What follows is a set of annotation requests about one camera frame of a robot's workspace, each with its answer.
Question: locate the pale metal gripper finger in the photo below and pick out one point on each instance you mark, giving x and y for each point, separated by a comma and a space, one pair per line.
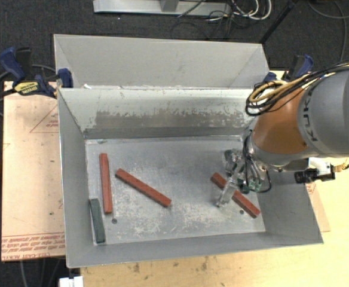
220, 196
230, 191

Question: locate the red-brown flat block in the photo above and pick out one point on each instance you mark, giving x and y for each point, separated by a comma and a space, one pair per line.
106, 184
247, 204
143, 187

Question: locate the grey metal bin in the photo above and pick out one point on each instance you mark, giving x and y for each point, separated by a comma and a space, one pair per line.
174, 172

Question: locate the dark green flat block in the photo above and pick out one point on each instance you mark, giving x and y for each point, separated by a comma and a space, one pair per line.
97, 221

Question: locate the brown cardboard board red print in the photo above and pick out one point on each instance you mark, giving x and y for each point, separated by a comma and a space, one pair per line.
31, 172

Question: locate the black cylinder on white bracket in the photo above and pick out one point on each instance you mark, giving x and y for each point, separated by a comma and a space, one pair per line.
312, 176

